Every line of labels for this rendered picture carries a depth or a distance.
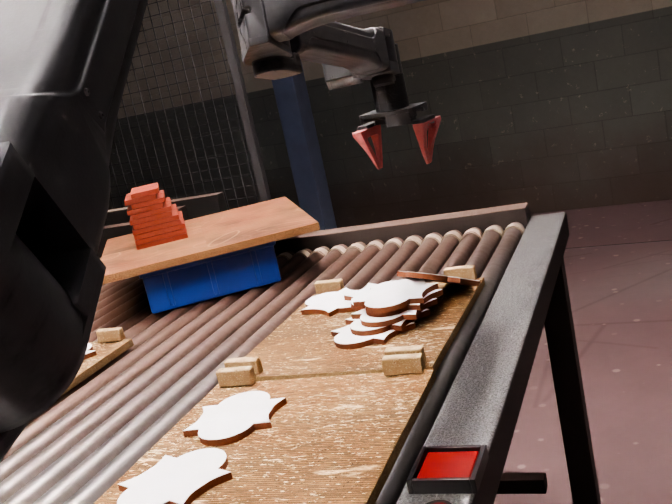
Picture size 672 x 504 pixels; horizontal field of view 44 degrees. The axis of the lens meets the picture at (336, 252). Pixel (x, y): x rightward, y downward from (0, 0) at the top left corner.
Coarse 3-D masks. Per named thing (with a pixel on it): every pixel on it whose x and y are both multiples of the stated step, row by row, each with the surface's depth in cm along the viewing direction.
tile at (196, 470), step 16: (208, 448) 105; (160, 464) 104; (176, 464) 103; (192, 464) 102; (208, 464) 101; (224, 464) 101; (128, 480) 101; (144, 480) 100; (160, 480) 99; (176, 480) 98; (192, 480) 98; (208, 480) 97; (224, 480) 98; (128, 496) 97; (144, 496) 96; (160, 496) 95; (176, 496) 95; (192, 496) 95
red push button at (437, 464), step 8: (432, 456) 95; (440, 456) 94; (448, 456) 94; (456, 456) 94; (464, 456) 93; (472, 456) 93; (424, 464) 93; (432, 464) 93; (440, 464) 93; (448, 464) 92; (456, 464) 92; (464, 464) 91; (472, 464) 91; (424, 472) 92; (432, 472) 91; (440, 472) 91; (448, 472) 90; (456, 472) 90; (464, 472) 90
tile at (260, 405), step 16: (224, 400) 120; (240, 400) 119; (256, 400) 117; (272, 400) 116; (208, 416) 115; (224, 416) 114; (240, 416) 113; (256, 416) 112; (192, 432) 112; (208, 432) 110; (224, 432) 109; (240, 432) 108
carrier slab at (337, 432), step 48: (288, 384) 124; (336, 384) 120; (384, 384) 116; (432, 384) 116; (288, 432) 107; (336, 432) 104; (384, 432) 102; (240, 480) 97; (288, 480) 95; (336, 480) 92; (384, 480) 93
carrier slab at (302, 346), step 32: (448, 288) 153; (480, 288) 152; (288, 320) 155; (320, 320) 151; (416, 320) 139; (448, 320) 136; (256, 352) 141; (288, 352) 137; (320, 352) 134; (352, 352) 131
